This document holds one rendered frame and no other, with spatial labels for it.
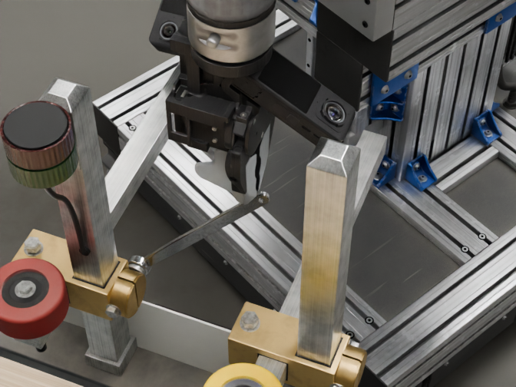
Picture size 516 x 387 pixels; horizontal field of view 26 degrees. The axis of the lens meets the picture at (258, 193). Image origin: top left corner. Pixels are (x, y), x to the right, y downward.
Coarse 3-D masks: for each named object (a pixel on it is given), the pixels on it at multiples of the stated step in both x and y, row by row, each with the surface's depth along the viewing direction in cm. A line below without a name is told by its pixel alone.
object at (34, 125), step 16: (16, 112) 96; (32, 112) 96; (48, 112) 96; (64, 112) 96; (16, 128) 94; (32, 128) 94; (48, 128) 94; (64, 128) 94; (16, 144) 93; (32, 144) 93; (48, 144) 93; (48, 192) 101; (80, 240) 110
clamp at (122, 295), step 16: (48, 240) 121; (64, 240) 121; (16, 256) 119; (32, 256) 119; (48, 256) 119; (64, 256) 119; (64, 272) 118; (128, 272) 118; (80, 288) 117; (96, 288) 117; (112, 288) 117; (128, 288) 117; (144, 288) 121; (80, 304) 120; (96, 304) 118; (112, 304) 117; (128, 304) 117
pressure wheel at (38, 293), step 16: (0, 272) 113; (16, 272) 114; (32, 272) 114; (48, 272) 113; (0, 288) 112; (16, 288) 112; (32, 288) 112; (48, 288) 112; (64, 288) 112; (0, 304) 111; (16, 304) 111; (32, 304) 111; (48, 304) 111; (64, 304) 113; (0, 320) 110; (16, 320) 110; (32, 320) 110; (48, 320) 111; (16, 336) 112; (32, 336) 112
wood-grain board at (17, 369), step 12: (0, 360) 107; (0, 372) 107; (12, 372) 107; (24, 372) 107; (36, 372) 107; (0, 384) 106; (12, 384) 106; (24, 384) 106; (36, 384) 106; (48, 384) 106; (60, 384) 106; (72, 384) 106
